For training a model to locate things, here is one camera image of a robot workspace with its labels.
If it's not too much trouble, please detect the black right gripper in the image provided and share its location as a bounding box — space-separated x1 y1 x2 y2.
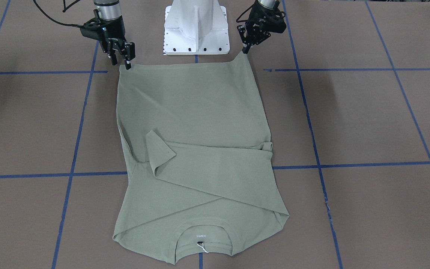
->
80 10 136 70

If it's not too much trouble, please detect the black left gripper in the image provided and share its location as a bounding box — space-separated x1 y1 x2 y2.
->
237 2 287 55

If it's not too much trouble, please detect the olive green long-sleeve shirt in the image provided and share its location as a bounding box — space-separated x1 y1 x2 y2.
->
113 53 289 264

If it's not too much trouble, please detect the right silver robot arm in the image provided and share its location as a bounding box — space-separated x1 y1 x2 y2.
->
80 0 136 70

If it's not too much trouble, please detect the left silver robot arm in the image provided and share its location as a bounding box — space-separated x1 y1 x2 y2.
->
236 0 287 54

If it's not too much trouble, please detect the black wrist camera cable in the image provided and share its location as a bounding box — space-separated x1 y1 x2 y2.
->
32 0 88 28

